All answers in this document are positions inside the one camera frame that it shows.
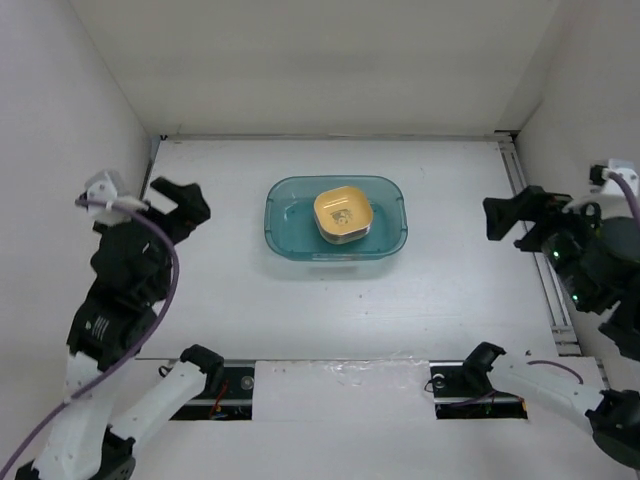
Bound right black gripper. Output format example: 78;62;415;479
482;181;614;308

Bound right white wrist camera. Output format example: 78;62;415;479
589;159;639;199

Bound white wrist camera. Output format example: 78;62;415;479
76;169;148;227
589;159;639;199

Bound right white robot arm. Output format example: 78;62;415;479
462;186;639;470

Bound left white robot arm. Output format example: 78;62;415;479
15;170;224;479

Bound yellow plate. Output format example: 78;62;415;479
313;186;374;245

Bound teal transparent plastic bin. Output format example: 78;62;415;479
264;175;408;262

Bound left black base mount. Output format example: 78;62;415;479
171;361;255;421

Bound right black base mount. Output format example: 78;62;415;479
423;363;528;420

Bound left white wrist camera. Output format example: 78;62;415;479
76;169;148;227

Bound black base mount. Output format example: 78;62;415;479
423;363;528;420
171;361;255;421

